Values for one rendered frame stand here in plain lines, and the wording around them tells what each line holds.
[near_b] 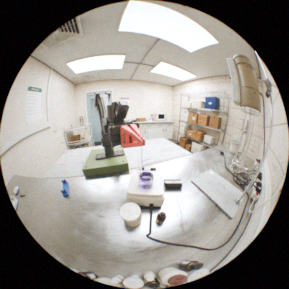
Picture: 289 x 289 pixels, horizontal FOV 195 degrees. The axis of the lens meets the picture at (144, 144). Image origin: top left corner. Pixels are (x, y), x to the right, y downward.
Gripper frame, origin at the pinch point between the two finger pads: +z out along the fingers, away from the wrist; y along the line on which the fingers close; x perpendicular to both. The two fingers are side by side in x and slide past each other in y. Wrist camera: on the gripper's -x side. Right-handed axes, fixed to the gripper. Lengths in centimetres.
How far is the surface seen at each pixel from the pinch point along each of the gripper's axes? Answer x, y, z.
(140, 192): 15.8, -2.0, 2.4
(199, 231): 23.8, 3.5, 25.8
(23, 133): -6, -112, -109
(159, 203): 20.9, 1.7, 7.8
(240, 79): -25.7, 26.1, 22.4
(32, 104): -45, -106, -140
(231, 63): -32.9, 27.0, 19.4
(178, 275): 14.0, -12.9, 26.7
